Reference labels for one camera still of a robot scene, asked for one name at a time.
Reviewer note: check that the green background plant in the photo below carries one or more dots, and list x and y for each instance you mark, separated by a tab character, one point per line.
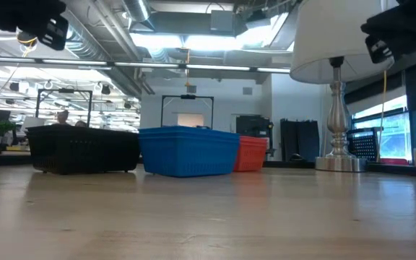
4	127

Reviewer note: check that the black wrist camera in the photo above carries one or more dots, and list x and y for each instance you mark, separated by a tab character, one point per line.
379	50
53	33

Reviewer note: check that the person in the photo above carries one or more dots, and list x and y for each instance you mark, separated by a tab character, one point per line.
63	117
81	124

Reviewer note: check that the white monitor back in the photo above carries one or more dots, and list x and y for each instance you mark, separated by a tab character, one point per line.
33	122

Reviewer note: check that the orange plastic basket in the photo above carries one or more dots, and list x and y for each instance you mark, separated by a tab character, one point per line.
251	159
253	142
253	138

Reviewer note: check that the black background rig frame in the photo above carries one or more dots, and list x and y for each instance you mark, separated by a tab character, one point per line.
188	96
65	90

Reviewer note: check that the black perforated chair back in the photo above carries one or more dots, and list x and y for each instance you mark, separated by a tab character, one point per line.
363	144

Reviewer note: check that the black cabinet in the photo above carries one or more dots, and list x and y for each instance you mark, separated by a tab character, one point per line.
253	125

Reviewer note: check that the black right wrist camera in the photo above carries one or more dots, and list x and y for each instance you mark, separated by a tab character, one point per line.
379	50

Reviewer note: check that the blue plastic basket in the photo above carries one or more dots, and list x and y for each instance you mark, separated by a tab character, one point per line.
190	128
190	159
190	134

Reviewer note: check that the flat red object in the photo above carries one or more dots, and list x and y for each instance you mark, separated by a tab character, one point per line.
395	161

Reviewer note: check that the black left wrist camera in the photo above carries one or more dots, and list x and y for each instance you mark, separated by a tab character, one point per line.
53	33

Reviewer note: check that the black plastic basket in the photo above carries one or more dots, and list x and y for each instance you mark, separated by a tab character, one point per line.
81	151
85	129

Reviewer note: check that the dark folding screen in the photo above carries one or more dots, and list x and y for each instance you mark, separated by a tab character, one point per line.
300	139

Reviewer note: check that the table lamp white shade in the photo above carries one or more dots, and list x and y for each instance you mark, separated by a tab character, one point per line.
338	36

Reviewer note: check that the horizontal metal crossbar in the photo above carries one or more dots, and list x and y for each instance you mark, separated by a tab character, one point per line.
139	65

